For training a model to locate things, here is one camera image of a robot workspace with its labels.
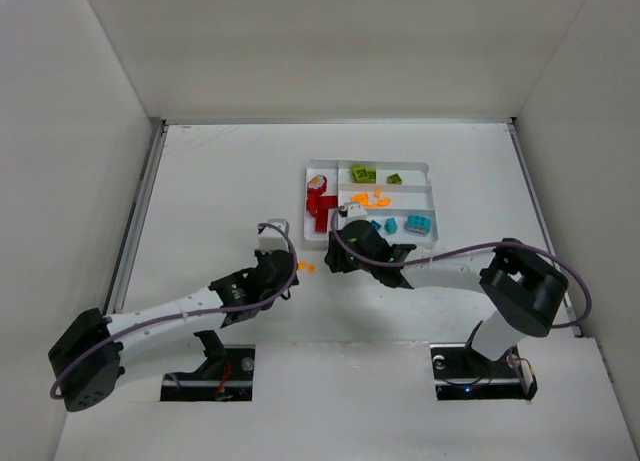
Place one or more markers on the white divided sorting tray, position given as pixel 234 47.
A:
pixel 413 197

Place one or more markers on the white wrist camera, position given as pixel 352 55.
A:
pixel 272 235
pixel 350 212

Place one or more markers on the green lego brick in tray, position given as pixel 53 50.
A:
pixel 371 176

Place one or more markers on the red flower lego piece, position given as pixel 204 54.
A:
pixel 317 186

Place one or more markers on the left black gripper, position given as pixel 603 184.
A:
pixel 279 265

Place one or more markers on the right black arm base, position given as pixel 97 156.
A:
pixel 461 374

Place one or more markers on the red lego with blue brick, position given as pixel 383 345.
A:
pixel 313 204

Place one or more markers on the teal cloud lego piece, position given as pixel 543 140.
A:
pixel 417 224

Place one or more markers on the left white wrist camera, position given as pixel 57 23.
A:
pixel 272 235

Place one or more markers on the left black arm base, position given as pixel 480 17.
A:
pixel 224 375

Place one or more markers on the green lego brick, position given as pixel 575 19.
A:
pixel 359 174
pixel 371 176

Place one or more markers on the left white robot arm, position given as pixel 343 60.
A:
pixel 98 353

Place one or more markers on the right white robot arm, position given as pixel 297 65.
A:
pixel 524 288

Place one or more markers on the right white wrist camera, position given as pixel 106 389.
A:
pixel 350 212

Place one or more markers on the orange lego cluster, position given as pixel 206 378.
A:
pixel 310 268

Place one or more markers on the red rectangular lego brick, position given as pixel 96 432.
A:
pixel 321 221

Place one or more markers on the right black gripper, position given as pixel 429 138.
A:
pixel 340 254

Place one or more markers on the blue lego brick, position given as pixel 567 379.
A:
pixel 390 226

